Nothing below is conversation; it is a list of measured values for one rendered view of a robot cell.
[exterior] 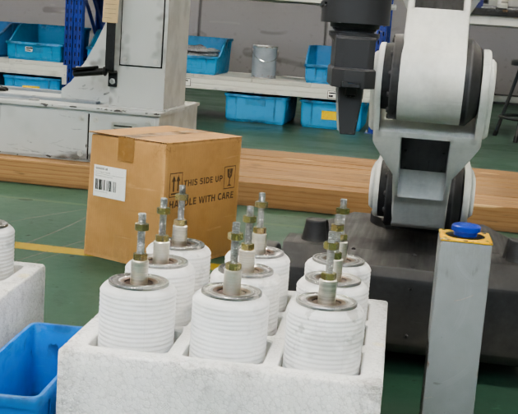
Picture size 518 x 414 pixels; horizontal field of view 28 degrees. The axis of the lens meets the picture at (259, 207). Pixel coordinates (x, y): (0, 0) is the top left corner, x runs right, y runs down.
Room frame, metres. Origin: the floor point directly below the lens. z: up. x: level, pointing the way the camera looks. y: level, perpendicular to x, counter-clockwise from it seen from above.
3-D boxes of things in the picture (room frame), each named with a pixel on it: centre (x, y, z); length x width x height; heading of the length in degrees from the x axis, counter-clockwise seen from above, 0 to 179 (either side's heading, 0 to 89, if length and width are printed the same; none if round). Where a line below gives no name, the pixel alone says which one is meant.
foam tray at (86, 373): (1.35, 0.01, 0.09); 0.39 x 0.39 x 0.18; 83
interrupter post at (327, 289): (1.22, -0.09, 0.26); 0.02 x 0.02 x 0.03
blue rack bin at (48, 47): (6.48, 1.38, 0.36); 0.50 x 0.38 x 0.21; 170
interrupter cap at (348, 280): (1.34, -0.11, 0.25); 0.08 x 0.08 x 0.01
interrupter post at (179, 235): (1.49, 0.11, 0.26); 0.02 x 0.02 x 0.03
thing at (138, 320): (1.25, 0.14, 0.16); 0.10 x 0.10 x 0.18
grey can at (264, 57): (6.17, 0.03, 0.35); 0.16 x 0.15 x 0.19; 81
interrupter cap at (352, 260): (1.46, -0.12, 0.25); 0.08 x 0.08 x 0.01
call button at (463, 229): (1.39, -0.29, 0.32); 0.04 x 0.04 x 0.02
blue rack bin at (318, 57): (6.19, -0.42, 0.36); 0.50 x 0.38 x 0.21; 171
